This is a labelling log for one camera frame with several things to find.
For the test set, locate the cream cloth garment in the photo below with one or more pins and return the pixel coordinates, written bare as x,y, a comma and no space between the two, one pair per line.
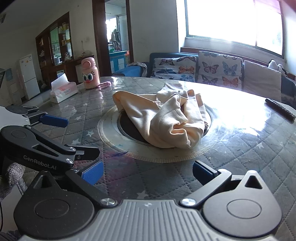
150,111

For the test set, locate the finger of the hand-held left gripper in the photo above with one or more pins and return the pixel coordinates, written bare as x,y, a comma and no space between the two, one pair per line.
89,153
54,121

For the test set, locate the pink and white tissue box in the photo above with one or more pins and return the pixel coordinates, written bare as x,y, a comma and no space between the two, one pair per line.
63,90

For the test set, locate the white refrigerator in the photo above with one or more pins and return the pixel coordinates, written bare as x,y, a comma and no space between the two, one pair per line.
29,76

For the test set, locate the black round table hotplate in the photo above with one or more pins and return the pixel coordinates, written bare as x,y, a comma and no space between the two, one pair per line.
129,132

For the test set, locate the pink cartoon water bottle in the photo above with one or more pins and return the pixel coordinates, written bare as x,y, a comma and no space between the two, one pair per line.
90,74

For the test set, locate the white plush toy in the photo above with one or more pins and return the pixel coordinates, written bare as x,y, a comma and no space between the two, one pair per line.
276,66

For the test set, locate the dark blue sofa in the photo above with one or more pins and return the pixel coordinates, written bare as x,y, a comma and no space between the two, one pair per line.
173,55

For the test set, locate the blue cabinet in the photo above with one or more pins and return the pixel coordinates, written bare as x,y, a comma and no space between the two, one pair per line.
118,61

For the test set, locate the black remote control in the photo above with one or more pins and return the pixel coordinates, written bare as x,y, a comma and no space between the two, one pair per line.
281,109

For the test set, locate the dark wooden door frame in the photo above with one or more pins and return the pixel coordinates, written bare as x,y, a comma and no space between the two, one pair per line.
99,34

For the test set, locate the person's left hand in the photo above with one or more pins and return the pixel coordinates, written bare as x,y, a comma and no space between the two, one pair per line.
12,173

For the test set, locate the large window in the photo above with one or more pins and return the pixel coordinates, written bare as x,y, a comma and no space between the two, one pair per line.
231,18

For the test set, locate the grey blanket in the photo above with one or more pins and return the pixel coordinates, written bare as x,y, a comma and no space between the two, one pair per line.
140,67

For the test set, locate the plain beige cushion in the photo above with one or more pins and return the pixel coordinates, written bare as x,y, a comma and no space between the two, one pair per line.
262,80

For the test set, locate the dark wooden display cabinet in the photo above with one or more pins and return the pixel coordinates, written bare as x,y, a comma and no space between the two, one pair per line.
69,67

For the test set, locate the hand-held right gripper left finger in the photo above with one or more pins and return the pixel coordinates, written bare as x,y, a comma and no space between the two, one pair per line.
93,172

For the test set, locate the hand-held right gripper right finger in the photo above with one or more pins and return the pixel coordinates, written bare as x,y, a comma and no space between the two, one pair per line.
200,172

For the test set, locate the butterfly print cushion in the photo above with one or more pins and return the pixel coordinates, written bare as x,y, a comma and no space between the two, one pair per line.
173,68
219,69

